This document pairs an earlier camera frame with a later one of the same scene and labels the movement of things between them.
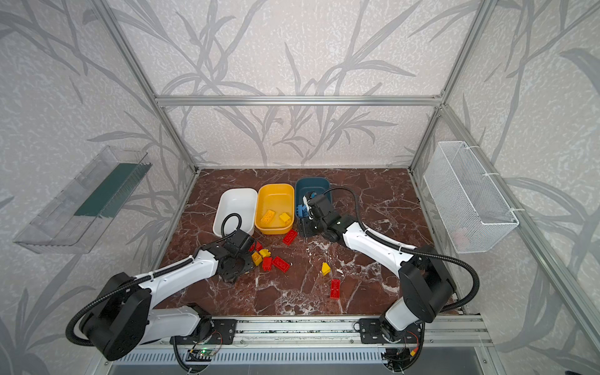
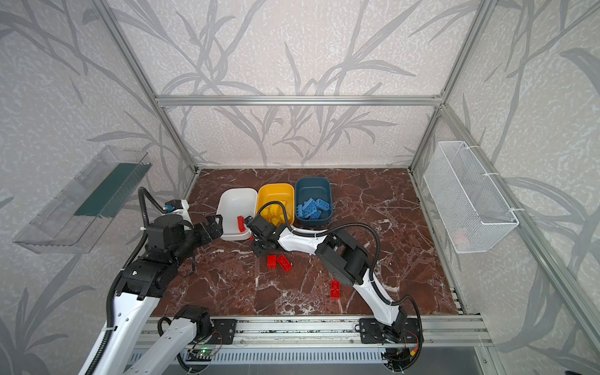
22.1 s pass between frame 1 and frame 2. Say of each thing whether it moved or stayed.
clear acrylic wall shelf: stayed
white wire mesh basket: stayed
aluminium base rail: stayed
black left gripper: moved
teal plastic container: stayed
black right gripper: moved
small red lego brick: moved
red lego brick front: stayed
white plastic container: stayed
